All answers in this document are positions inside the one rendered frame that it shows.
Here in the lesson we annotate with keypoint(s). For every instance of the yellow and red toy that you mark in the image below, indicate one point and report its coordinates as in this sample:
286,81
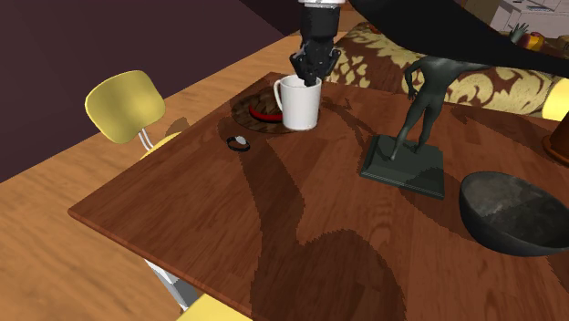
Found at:
533,42

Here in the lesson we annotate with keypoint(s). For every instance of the green hand figure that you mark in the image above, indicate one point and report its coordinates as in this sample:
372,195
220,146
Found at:
518,33

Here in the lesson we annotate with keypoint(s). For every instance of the dark grey bowl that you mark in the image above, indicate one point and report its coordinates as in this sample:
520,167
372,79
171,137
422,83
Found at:
506,213

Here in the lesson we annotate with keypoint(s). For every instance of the white mug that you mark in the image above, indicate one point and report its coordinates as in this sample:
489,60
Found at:
301,104

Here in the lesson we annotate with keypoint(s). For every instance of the brown and yellow patterned rug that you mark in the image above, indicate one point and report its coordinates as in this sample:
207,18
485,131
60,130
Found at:
382,62

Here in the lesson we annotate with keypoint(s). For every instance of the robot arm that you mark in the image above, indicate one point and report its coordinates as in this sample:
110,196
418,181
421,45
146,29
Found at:
321,3

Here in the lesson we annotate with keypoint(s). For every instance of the round wooden plate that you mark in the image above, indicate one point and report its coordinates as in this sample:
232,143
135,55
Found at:
249,120

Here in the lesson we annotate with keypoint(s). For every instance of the black wristwatch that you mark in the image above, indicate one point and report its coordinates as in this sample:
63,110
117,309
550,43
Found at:
232,144

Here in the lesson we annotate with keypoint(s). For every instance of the red curved band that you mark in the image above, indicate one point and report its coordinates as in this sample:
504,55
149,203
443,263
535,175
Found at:
263,116

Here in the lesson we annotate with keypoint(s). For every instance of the brown round base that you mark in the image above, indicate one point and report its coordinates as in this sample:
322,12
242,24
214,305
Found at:
561,142

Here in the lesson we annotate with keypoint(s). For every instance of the white cabinet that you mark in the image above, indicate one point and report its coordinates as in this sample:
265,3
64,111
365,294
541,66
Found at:
533,13

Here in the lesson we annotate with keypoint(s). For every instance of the dark figure statue on base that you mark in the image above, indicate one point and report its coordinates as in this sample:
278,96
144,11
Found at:
422,106

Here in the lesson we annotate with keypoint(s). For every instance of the brown wooden table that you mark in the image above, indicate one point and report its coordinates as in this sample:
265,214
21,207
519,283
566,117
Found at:
186,200

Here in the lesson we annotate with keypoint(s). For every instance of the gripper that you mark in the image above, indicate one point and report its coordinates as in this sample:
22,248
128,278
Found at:
320,24

